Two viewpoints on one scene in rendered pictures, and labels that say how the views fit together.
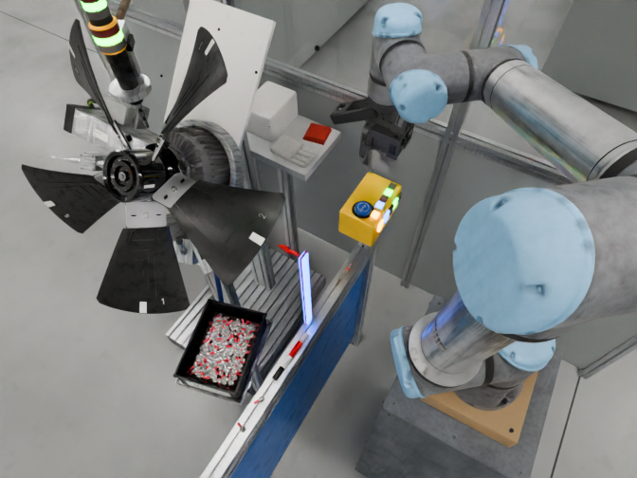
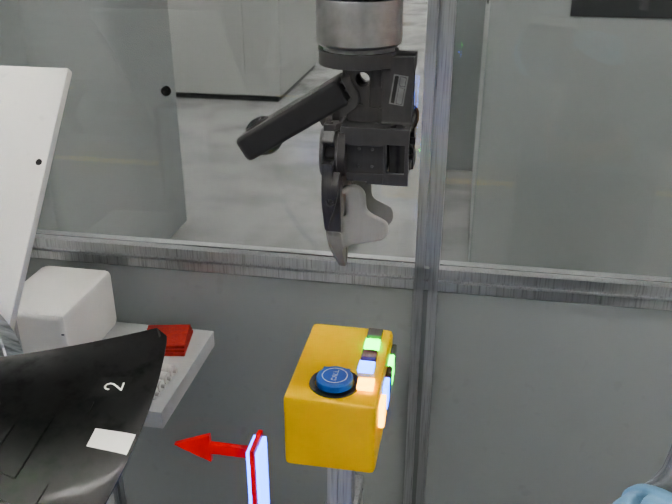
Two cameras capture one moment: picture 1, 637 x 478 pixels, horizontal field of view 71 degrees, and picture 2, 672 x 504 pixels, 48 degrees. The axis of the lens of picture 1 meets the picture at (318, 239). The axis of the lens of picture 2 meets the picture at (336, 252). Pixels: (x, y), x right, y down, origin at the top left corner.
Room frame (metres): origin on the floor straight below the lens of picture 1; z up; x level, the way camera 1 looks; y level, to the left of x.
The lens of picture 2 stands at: (0.05, 0.14, 1.54)
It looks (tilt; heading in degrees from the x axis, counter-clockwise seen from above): 25 degrees down; 338
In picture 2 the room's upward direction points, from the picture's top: straight up
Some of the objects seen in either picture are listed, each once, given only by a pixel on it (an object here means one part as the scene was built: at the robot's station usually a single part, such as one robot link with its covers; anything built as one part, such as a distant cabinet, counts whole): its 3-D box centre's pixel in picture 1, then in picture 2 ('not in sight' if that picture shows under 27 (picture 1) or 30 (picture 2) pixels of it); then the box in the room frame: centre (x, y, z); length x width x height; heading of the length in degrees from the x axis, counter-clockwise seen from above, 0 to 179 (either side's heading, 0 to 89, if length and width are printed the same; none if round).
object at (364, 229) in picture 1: (370, 210); (341, 397); (0.72, -0.14, 1.02); 0.16 x 0.10 x 0.11; 148
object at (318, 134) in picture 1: (317, 133); (165, 339); (1.18, 0.00, 0.87); 0.08 x 0.08 x 0.02; 67
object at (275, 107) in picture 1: (266, 109); (49, 315); (1.25, 0.17, 0.92); 0.17 x 0.16 x 0.11; 148
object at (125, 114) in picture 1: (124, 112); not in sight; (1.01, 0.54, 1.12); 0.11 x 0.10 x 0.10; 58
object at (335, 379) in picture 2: (363, 209); (334, 380); (0.68, -0.11, 1.08); 0.04 x 0.04 x 0.02
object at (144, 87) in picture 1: (122, 62); not in sight; (0.67, 0.33, 1.50); 0.09 x 0.07 x 0.10; 3
